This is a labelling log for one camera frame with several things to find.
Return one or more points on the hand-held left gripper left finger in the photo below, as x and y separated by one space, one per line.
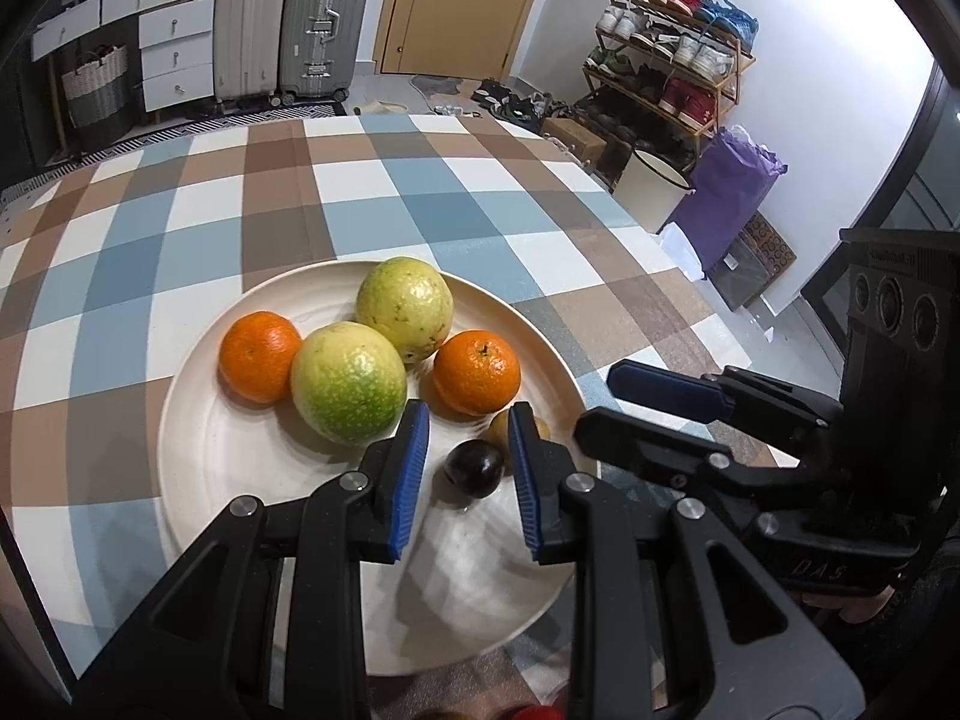
409 480

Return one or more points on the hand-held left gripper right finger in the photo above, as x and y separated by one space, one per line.
525 480

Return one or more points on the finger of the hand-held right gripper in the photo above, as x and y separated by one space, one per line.
664 388
645 442

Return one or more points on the brown longan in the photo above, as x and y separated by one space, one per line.
496 435

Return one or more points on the dark purple plum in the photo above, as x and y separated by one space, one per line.
472 467

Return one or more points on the green guava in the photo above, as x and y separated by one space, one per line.
345 382

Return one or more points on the orange with stem mark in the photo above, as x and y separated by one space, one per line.
476 373

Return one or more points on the yellowish guava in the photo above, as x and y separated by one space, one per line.
405 307

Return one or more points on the cream round plate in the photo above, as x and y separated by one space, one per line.
225 480

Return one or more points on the smooth orange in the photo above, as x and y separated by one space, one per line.
255 356

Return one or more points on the white plastic bag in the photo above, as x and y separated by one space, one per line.
686 247

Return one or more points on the patterned doormat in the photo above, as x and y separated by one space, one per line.
754 259

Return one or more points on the white bucket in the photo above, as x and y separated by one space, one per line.
649 191

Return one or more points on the purple bag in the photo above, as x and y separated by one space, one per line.
731 195

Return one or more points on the red tomato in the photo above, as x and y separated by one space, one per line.
536 714

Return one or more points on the cardboard box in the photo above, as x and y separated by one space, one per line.
574 139

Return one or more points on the checkered tablecloth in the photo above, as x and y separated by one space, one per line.
450 217

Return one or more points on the wooden shoe rack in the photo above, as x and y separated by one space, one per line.
731 86

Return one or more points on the pile of dark sandals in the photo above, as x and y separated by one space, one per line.
517 101

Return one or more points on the group of sneakers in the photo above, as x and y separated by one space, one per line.
675 37

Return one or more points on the beige slipper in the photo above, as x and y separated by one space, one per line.
382 108

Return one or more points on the grey floor mat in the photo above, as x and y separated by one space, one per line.
436 86

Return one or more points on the wooden door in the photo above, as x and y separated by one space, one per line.
450 7

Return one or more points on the silver suitcase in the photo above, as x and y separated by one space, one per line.
326 30

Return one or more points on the white suitcase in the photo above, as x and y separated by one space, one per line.
251 22

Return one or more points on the white dressing table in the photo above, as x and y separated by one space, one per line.
172 52

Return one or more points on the woven laundry basket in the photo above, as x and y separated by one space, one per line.
96 90

